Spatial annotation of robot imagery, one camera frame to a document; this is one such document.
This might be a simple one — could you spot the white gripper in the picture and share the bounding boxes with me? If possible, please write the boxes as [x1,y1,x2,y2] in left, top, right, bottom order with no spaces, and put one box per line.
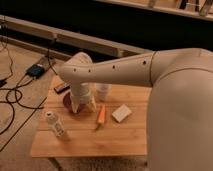
[70,83,96,113]

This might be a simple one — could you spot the white sponge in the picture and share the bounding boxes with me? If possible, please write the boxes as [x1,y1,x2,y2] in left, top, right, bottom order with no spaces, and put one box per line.
[112,104,132,122]

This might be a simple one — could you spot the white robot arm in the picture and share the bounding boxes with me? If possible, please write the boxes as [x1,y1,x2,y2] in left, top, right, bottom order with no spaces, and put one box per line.
[59,48,213,171]

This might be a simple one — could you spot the white ceramic cup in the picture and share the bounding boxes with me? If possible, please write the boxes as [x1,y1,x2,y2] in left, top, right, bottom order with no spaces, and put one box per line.
[95,83,111,101]

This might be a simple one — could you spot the orange carrot toy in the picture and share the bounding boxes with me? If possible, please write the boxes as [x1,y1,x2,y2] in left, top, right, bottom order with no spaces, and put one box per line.
[95,104,106,130]

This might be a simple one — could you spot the purple bowl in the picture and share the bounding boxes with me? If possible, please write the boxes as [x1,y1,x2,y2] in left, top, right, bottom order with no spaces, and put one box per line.
[63,93,73,113]

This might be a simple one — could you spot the white plastic bottle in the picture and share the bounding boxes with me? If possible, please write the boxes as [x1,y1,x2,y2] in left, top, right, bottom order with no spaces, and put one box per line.
[45,111,65,137]

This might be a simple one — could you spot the wooden table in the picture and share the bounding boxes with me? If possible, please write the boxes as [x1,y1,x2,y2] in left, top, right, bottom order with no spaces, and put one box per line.
[31,76,150,157]

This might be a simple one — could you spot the black power adapter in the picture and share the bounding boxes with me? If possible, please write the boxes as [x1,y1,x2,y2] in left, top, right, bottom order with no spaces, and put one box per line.
[26,64,45,79]

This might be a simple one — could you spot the long wooden beam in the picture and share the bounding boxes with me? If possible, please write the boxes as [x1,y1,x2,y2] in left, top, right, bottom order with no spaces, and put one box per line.
[0,15,149,57]

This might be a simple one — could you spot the black floor cables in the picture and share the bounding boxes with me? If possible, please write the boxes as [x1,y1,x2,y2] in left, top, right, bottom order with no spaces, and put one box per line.
[0,19,58,153]

